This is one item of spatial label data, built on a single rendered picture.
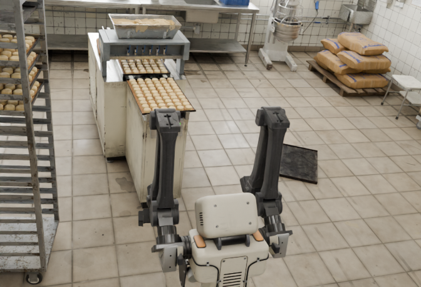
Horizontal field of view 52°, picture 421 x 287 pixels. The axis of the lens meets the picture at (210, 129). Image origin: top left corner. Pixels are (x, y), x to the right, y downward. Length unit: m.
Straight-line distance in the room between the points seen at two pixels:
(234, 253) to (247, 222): 0.12
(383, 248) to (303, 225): 0.64
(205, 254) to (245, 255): 0.15
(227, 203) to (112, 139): 2.53
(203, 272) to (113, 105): 2.45
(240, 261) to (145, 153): 1.81
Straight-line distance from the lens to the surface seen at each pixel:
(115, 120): 3.90
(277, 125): 1.66
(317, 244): 3.64
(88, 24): 6.88
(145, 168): 3.37
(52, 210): 3.31
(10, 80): 2.35
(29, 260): 3.11
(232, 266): 1.64
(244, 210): 1.60
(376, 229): 4.02
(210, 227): 1.56
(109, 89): 3.76
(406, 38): 6.95
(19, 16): 2.19
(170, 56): 3.79
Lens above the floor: 2.35
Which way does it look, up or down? 29 degrees down
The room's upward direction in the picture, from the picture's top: 8 degrees clockwise
